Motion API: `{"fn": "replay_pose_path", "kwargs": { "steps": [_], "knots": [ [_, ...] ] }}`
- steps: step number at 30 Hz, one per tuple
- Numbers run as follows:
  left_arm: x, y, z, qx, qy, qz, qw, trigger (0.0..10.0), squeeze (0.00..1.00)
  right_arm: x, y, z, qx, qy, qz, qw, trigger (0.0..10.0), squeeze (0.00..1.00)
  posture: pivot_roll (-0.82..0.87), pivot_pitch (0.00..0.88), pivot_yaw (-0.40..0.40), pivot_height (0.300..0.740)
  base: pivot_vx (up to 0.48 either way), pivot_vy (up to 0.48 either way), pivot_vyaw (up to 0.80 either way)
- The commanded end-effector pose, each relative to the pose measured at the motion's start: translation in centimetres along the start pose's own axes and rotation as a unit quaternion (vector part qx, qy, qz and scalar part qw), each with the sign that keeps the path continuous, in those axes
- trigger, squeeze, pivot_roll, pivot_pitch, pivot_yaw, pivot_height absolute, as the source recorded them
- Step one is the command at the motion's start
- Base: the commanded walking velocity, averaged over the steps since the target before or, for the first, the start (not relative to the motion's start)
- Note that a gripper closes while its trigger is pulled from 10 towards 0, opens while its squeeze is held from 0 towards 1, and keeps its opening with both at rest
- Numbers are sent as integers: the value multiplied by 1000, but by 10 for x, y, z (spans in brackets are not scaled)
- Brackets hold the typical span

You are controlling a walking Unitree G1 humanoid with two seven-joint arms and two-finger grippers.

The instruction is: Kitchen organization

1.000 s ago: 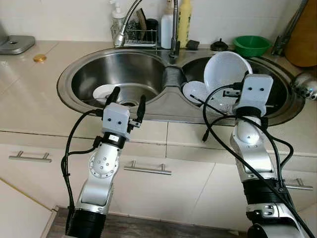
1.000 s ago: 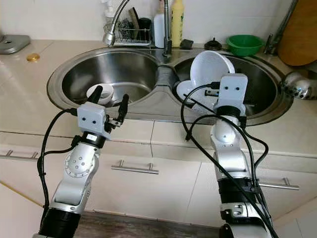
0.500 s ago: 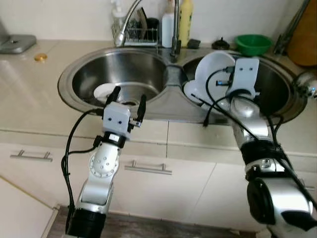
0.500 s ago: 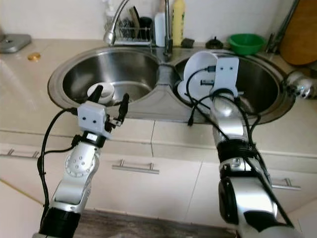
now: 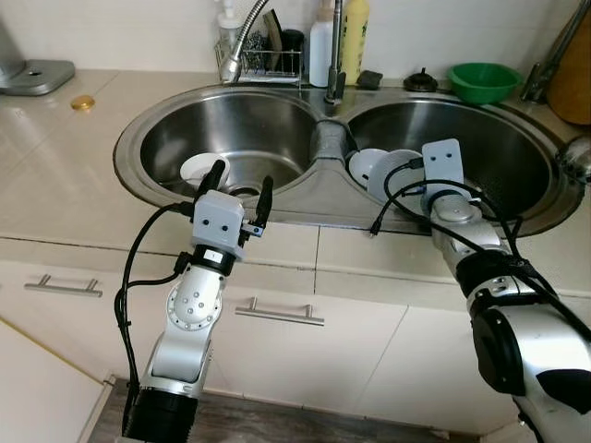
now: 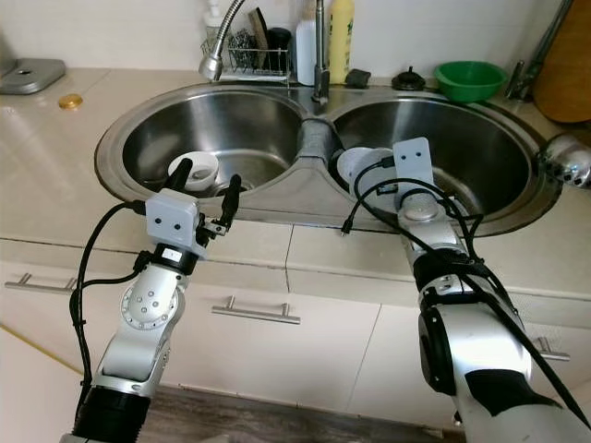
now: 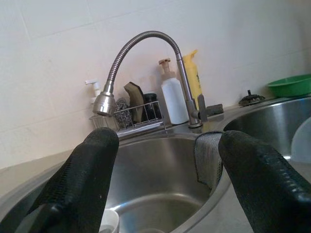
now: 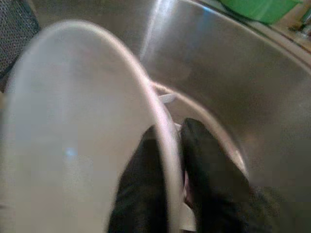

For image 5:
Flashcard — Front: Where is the small black block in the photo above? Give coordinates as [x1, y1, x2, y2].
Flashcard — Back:
[356, 69, 384, 90]

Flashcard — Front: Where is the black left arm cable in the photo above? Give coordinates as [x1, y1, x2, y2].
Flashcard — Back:
[113, 201, 197, 407]

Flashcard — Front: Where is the black sink stopper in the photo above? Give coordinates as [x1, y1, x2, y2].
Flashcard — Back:
[404, 67, 440, 93]

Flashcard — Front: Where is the white plastic bottle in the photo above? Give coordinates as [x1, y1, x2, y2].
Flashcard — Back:
[308, 5, 335, 89]

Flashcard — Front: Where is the cream kitchen base cabinet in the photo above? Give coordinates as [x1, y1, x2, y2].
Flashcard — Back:
[0, 235, 591, 439]

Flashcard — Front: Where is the shiny steel kettle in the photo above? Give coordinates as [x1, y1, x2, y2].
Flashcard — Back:
[557, 136, 591, 186]

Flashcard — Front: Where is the stainless steel double sink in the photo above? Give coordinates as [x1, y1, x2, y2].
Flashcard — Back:
[113, 83, 585, 236]

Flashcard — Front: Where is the grey appliance base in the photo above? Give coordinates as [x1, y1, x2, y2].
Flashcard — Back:
[0, 37, 77, 97]

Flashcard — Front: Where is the yellow detergent bottle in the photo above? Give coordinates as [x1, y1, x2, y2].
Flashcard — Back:
[340, 0, 370, 86]

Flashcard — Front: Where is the green plastic bowl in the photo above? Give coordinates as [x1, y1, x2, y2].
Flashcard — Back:
[447, 62, 523, 105]

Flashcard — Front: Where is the wire sink caddy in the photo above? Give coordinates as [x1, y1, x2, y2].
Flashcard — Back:
[215, 37, 304, 84]

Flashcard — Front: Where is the white floral plate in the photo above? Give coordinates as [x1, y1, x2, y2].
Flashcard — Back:
[368, 150, 426, 206]

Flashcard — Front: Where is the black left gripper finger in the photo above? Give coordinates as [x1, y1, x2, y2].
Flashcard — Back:
[194, 159, 229, 199]
[253, 175, 275, 230]

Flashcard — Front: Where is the silver cabinet bar handle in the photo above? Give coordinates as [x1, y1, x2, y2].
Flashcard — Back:
[235, 297, 326, 327]
[23, 273, 104, 298]

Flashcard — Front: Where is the brown wooden cutting board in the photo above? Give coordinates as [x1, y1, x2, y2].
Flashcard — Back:
[547, 9, 591, 126]

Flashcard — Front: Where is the chrome flexible hose faucet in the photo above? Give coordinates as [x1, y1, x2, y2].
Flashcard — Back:
[219, 0, 349, 104]

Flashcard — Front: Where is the clear soap pump dispenser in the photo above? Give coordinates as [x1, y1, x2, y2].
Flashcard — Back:
[214, 0, 243, 58]

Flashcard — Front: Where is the white ceramic bowl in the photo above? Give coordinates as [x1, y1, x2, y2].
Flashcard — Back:
[179, 153, 232, 190]
[348, 148, 393, 190]

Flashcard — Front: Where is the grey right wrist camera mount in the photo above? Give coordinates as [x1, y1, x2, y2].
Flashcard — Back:
[421, 138, 465, 197]

